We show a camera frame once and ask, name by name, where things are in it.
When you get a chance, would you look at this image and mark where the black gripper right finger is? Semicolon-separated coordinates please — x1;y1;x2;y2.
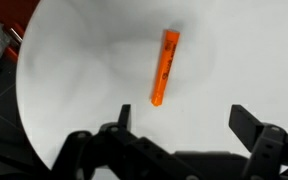
228;104;265;153

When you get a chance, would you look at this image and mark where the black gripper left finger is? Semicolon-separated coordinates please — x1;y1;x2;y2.
117;103;132;132

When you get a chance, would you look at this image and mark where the orange marker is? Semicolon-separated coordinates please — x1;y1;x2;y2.
150;28;181;108

